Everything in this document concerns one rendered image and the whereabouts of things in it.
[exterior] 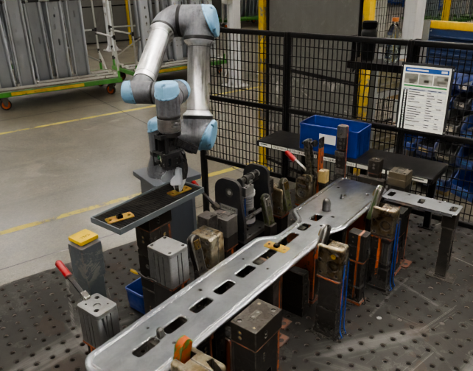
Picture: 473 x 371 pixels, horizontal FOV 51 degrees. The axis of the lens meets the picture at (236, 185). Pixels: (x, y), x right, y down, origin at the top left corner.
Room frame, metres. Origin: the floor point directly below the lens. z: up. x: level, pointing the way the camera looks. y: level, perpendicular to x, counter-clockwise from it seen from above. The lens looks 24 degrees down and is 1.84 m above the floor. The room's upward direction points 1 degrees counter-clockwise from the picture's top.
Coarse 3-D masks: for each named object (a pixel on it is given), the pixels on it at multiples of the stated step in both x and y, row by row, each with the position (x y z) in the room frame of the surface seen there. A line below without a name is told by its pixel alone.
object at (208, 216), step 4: (204, 212) 1.48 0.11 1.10; (208, 212) 1.48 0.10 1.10; (200, 216) 1.45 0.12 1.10; (204, 216) 1.44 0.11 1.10; (208, 216) 1.44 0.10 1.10; (212, 216) 1.45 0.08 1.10; (216, 216) 1.46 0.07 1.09; (200, 220) 1.45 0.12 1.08; (204, 220) 1.44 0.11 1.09; (208, 220) 1.43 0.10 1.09; (212, 220) 1.44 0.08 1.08; (216, 220) 1.46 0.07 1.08; (200, 224) 1.45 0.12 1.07; (204, 224) 1.44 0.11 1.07; (208, 224) 1.43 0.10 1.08; (212, 224) 1.44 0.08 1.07; (216, 224) 1.46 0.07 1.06; (216, 228) 1.46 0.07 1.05
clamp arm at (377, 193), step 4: (376, 188) 1.61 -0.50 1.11; (380, 188) 1.60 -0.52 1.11; (384, 188) 1.62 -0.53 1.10; (376, 192) 1.61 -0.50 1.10; (380, 192) 1.60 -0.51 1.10; (376, 196) 1.60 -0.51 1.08; (380, 196) 1.61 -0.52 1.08; (372, 200) 1.61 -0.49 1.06; (376, 200) 1.60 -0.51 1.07; (372, 204) 1.61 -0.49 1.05; (376, 204) 1.61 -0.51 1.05; (372, 208) 1.61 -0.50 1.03; (368, 212) 1.62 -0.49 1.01; (368, 216) 1.62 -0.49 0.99
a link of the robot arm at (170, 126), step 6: (162, 120) 1.53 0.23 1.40; (174, 120) 1.47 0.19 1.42; (180, 120) 1.49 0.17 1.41; (162, 126) 1.47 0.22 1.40; (168, 126) 1.46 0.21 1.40; (174, 126) 1.47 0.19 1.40; (180, 126) 1.49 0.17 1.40; (162, 132) 1.48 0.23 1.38; (168, 132) 1.47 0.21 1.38; (174, 132) 1.48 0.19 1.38
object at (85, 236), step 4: (80, 232) 1.25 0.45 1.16; (84, 232) 1.24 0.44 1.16; (88, 232) 1.24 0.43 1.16; (92, 232) 1.24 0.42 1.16; (72, 236) 1.22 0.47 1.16; (76, 236) 1.22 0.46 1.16; (80, 236) 1.22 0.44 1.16; (84, 236) 1.22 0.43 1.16; (88, 236) 1.22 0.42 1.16; (92, 236) 1.22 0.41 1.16; (96, 236) 1.22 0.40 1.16; (72, 240) 1.21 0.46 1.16; (76, 240) 1.20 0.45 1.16; (80, 240) 1.20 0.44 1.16; (84, 240) 1.20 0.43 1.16; (88, 240) 1.20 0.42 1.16; (92, 240) 1.21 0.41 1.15; (80, 244) 1.19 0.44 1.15; (84, 244) 1.19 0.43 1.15
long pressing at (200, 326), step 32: (320, 192) 1.82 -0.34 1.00; (352, 192) 1.82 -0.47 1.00; (384, 192) 1.82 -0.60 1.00; (320, 224) 1.56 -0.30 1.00; (256, 256) 1.35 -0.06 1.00; (288, 256) 1.35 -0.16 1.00; (192, 288) 1.19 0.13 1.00; (256, 288) 1.18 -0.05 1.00; (160, 320) 1.05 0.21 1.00; (192, 320) 1.04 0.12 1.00; (224, 320) 1.04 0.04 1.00; (96, 352) 0.93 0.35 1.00; (128, 352) 0.93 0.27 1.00; (160, 352) 0.93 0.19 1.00
